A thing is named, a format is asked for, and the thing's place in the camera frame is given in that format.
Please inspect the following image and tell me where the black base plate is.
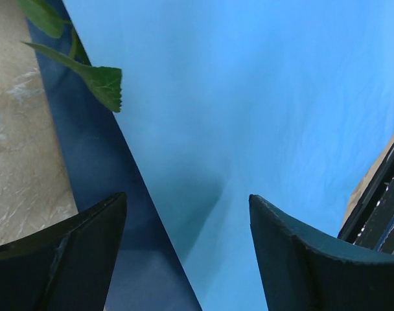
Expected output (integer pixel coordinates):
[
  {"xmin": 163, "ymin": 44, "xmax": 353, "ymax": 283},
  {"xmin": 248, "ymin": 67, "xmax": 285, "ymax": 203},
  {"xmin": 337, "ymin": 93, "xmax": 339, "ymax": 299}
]
[{"xmin": 338, "ymin": 135, "xmax": 394, "ymax": 254}]

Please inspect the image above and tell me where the pink white flower bouquet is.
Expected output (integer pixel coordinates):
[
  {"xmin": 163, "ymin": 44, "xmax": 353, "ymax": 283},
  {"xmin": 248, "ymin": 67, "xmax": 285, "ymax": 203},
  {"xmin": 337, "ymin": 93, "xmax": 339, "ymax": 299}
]
[{"xmin": 17, "ymin": 0, "xmax": 122, "ymax": 113}]

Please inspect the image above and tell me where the blue wrapping paper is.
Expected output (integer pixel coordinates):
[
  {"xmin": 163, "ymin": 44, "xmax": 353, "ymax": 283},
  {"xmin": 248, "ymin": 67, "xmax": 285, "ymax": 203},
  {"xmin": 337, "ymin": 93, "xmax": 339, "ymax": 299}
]
[{"xmin": 29, "ymin": 1, "xmax": 394, "ymax": 310}]

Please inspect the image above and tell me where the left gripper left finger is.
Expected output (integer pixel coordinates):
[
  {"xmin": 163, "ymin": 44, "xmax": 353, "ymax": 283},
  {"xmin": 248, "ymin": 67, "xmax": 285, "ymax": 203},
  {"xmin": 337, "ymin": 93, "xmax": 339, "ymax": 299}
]
[{"xmin": 0, "ymin": 192, "xmax": 127, "ymax": 311}]

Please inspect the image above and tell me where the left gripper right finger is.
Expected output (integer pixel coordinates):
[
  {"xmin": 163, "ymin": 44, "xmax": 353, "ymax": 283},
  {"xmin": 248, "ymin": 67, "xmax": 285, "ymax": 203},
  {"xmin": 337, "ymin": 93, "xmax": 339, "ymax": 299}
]
[{"xmin": 249, "ymin": 194, "xmax": 394, "ymax": 311}]

